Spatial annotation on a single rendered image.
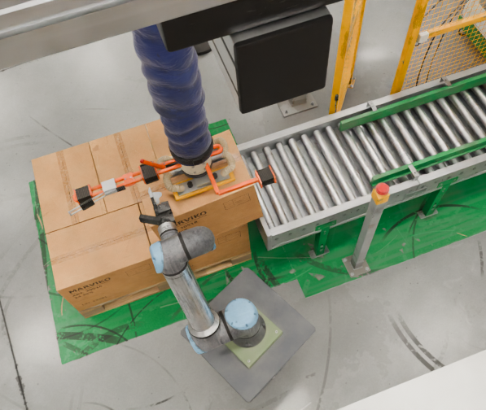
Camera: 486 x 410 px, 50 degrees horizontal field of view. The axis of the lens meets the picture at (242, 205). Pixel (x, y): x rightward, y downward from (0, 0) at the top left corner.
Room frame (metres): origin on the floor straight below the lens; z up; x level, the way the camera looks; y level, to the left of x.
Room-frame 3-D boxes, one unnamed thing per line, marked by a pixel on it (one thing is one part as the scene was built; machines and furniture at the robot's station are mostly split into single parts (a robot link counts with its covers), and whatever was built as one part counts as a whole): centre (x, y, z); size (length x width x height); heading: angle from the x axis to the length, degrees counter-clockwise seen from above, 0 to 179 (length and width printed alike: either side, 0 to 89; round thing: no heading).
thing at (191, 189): (1.49, 0.20, 1.02); 0.34 x 0.10 x 0.05; 105
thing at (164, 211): (1.25, 0.39, 1.13); 0.12 x 0.09 x 0.08; 15
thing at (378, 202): (1.31, -0.73, 0.50); 0.07 x 0.07 x 1.00; 14
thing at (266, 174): (1.41, -0.13, 1.13); 0.09 x 0.08 x 0.05; 15
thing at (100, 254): (1.78, 0.68, 0.34); 1.20 x 1.00 x 0.40; 104
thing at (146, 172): (1.52, 0.46, 1.12); 0.10 x 0.08 x 0.06; 15
